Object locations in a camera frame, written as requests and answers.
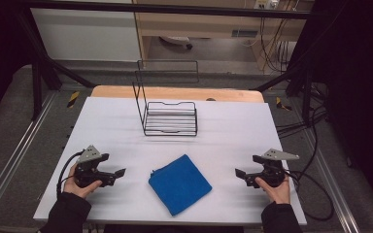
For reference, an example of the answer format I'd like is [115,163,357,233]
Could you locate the black metal frame bar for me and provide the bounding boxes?
[18,0,313,20]

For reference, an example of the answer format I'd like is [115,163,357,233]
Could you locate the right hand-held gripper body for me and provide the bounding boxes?
[252,148,300,189]

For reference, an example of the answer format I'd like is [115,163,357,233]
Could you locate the white chair base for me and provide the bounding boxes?
[157,35,194,50]

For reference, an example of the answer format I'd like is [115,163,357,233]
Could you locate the wooden table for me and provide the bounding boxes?
[90,84,266,104]

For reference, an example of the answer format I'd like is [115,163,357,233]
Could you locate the left hand-held gripper black cable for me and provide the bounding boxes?
[55,150,85,199]

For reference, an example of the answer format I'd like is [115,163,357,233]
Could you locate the blue cloth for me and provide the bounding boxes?
[148,153,214,217]

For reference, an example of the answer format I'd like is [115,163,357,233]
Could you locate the light wooden desk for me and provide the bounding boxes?
[132,0,316,71]

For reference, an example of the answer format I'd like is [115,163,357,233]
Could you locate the black metal frame stand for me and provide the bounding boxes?
[15,9,97,121]
[254,56,316,126]

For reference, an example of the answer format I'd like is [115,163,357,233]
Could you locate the white table cover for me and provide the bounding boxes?
[33,96,308,226]

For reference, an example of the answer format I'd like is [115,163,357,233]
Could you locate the right hand-held gripper black cable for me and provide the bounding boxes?
[284,169,335,222]

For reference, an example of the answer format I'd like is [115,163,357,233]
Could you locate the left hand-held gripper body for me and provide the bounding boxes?
[73,145,116,189]

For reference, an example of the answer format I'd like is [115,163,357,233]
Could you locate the hanging black cable bundle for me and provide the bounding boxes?
[259,17,298,74]

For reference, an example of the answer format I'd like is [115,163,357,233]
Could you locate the aluminium floor rail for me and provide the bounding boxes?
[0,91,58,221]
[303,128,361,233]

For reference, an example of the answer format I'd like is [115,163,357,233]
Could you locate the black floor cables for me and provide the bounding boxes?
[275,82,330,139]

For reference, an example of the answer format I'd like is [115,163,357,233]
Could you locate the hand-held gripper black cable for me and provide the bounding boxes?
[55,150,85,199]
[284,169,335,222]

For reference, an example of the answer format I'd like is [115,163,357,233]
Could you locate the white power strip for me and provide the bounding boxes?
[254,0,280,11]

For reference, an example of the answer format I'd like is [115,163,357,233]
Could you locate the person's right hand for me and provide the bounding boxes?
[254,176,291,205]

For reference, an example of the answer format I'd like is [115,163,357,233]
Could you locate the black wire rack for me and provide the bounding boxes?
[132,59,200,137]

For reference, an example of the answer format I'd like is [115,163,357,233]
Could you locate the person's left hand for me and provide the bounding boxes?
[63,163,104,199]

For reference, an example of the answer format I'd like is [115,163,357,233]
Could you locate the yellow black striped tape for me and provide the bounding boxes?
[66,90,81,109]
[275,96,293,112]

